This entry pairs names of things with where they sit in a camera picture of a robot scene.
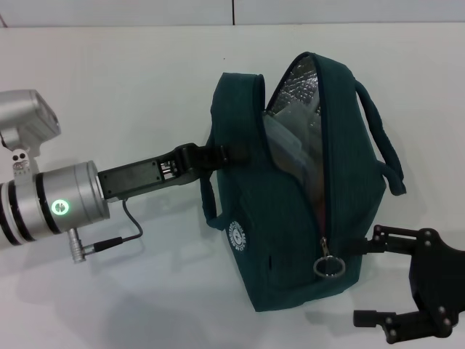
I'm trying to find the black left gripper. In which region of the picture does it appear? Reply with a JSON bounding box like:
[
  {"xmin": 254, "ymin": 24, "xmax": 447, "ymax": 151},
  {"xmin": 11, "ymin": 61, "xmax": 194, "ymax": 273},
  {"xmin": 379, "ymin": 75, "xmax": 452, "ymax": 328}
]
[{"xmin": 97, "ymin": 143, "xmax": 254, "ymax": 203}]

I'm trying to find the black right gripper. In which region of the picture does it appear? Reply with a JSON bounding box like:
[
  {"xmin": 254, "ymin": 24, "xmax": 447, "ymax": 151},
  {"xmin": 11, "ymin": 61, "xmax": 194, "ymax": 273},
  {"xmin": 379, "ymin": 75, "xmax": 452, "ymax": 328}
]
[{"xmin": 350, "ymin": 224, "xmax": 465, "ymax": 344}]

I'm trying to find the dark teal insulated lunch bag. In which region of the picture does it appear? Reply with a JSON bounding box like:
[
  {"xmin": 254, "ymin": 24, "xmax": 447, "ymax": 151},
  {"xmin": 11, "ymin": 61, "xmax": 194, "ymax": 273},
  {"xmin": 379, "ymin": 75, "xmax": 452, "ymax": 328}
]
[{"xmin": 201, "ymin": 52, "xmax": 407, "ymax": 313}]

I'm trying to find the dark left gripper cable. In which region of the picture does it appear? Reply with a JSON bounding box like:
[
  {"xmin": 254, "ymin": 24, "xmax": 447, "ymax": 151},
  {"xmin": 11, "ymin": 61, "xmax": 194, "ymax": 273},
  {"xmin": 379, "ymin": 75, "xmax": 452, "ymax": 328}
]
[{"xmin": 68, "ymin": 198, "xmax": 143, "ymax": 265}]

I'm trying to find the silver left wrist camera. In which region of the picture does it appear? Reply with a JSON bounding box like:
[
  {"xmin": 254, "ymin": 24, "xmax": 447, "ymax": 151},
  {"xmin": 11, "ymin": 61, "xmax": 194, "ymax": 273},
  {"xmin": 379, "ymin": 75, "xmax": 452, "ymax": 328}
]
[{"xmin": 0, "ymin": 89, "xmax": 61, "ymax": 182}]

